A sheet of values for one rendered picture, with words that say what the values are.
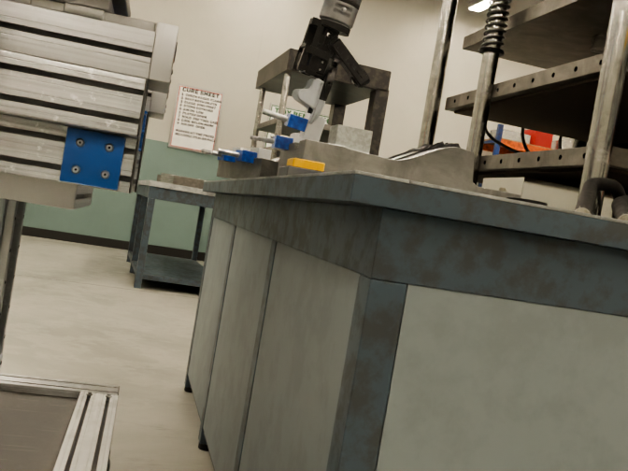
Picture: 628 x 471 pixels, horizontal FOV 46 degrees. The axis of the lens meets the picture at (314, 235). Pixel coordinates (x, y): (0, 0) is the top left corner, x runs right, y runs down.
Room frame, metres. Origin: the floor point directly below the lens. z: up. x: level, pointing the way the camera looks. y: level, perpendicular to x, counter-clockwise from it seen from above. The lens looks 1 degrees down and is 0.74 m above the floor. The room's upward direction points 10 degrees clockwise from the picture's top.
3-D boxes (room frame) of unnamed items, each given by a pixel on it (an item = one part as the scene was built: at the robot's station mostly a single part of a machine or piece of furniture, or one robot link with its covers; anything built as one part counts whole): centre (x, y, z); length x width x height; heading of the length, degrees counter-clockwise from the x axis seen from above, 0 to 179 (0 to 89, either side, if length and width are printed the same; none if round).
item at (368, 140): (6.68, 0.17, 1.03); 1.54 x 0.94 x 2.06; 16
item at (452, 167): (1.70, -0.16, 0.87); 0.50 x 0.26 x 0.14; 104
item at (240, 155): (1.83, 0.21, 0.86); 0.13 x 0.05 x 0.05; 121
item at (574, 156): (2.50, -0.92, 1.02); 1.10 x 0.74 x 0.05; 14
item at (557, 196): (2.42, -0.81, 0.87); 0.50 x 0.27 x 0.17; 104
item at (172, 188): (6.40, 1.18, 0.44); 1.90 x 0.70 x 0.89; 16
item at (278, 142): (1.69, 0.12, 0.89); 0.13 x 0.05 x 0.05; 104
